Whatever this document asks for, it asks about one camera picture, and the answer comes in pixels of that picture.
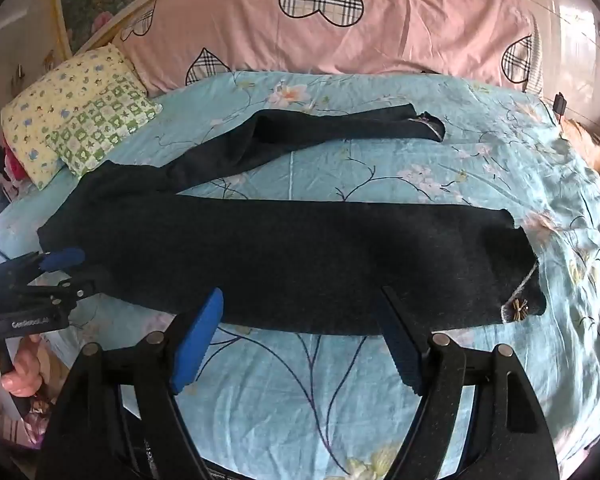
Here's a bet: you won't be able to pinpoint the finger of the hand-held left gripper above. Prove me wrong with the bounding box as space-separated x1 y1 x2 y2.
10 278 97 312
0 246 87 283

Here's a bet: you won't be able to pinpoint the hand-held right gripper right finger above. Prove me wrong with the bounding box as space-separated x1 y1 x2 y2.
381 286 562 480

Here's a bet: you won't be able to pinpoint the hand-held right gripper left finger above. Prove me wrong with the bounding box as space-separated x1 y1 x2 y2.
34 287 225 480

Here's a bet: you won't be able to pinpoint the black pants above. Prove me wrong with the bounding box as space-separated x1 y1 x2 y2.
36 103 548 337

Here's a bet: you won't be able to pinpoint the person's left hand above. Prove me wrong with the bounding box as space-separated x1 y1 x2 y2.
0 334 44 402

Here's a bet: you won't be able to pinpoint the red plaid cloth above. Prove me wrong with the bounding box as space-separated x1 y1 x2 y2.
0 142 31 183

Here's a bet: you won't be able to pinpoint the green checkered pillow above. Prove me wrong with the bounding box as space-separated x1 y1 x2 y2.
45 80 163 177

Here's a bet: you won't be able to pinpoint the light blue floral bed sheet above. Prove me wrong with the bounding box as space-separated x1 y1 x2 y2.
0 70 600 480

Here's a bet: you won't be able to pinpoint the yellow printed pillow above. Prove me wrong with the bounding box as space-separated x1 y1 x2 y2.
0 42 137 192

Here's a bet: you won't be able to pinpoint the pink pillow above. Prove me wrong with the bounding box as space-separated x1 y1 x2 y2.
111 0 546 98

